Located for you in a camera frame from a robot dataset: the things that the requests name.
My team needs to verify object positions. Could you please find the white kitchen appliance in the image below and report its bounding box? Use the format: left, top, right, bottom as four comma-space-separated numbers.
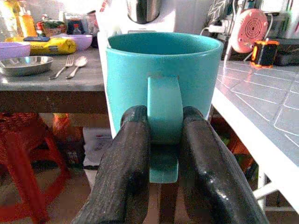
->
95, 0, 211, 61

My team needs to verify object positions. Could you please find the yellow plastic package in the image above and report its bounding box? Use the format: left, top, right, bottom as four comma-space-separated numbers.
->
6, 36, 77, 56

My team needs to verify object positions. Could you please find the orange and black device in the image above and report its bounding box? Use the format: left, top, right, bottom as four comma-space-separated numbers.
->
251, 39, 280, 69

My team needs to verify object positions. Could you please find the white plastic folding table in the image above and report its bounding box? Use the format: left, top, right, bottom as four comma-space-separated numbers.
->
210, 59, 299, 212

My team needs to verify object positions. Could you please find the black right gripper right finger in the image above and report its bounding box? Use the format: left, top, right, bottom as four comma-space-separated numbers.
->
178, 106, 269, 224

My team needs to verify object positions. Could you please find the patterned cup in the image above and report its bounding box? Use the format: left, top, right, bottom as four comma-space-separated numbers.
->
42, 20, 66, 37

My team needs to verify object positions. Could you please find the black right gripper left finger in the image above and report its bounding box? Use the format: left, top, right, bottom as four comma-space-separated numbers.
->
71, 105, 152, 224

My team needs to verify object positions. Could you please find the grey-topped wooden table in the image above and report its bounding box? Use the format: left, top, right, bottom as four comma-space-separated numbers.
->
0, 48, 110, 115

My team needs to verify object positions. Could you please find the pink round fan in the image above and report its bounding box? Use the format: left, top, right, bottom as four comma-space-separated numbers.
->
230, 8, 269, 53

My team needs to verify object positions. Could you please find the stainless steel plate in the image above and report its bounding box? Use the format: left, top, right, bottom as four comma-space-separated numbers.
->
0, 56, 54, 77

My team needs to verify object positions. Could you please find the red plastic stool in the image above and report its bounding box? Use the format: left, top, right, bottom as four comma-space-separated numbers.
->
0, 112, 72, 224

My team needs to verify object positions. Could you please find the dark blue phone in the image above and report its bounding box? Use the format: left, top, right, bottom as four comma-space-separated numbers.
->
23, 36, 51, 42

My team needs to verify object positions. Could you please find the orange liquid bottle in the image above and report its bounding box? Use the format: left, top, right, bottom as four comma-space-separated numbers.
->
18, 10, 38, 38

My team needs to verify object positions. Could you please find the white box with papers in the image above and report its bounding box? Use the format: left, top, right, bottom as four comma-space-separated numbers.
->
83, 127, 115, 168

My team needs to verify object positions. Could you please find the purple plastic bowl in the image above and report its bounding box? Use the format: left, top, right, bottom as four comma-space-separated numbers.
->
61, 34, 93, 51
0, 42, 31, 61

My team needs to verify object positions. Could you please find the metal spoon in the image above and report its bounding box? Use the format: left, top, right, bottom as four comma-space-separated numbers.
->
66, 56, 88, 79

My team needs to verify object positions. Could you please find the metal fork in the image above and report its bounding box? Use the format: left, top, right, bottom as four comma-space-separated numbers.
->
48, 55, 75, 80

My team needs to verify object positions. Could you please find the teal ceramic mug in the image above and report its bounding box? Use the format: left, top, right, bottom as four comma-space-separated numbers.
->
106, 32, 224, 184

